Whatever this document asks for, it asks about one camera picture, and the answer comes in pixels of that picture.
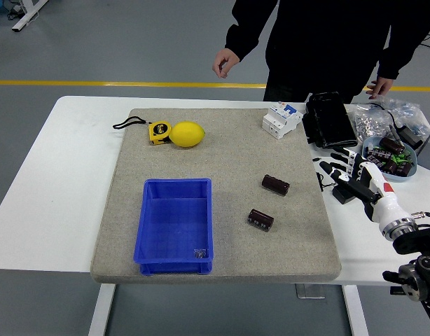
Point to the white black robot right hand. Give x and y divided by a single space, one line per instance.
374 178

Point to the person's left hand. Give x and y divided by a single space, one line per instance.
381 87

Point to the person's right hand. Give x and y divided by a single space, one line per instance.
225 63

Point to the dark brown cylindrical battery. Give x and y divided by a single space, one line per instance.
391 145
275 185
376 162
404 169
390 167
379 154
260 220

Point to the blue plastic box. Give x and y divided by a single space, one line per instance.
173 227

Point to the small green plastic parts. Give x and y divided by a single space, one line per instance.
401 159

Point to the light blue bowl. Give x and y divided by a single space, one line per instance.
409 176

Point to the clear bag of metal washers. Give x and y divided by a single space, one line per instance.
367 120

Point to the black power adapter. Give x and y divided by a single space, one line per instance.
342 196
411 136

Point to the clear bag of blue parts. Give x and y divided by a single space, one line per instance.
409 113

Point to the black rectangular case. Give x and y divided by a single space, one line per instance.
328 120

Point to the person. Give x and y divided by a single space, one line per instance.
323 42

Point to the white circuit breaker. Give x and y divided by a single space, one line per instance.
279 120

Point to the yellow lemon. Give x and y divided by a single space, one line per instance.
187 134

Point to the yellow tape measure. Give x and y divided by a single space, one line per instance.
159 132

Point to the white table leg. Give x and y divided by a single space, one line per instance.
101 311
356 311

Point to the grey-brown mat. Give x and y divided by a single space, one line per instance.
236 238

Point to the small metal screws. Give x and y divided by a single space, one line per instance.
200 253

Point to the grey metal table bracket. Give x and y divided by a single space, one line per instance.
309 291

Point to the white desk frame foot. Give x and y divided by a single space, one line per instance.
26 15

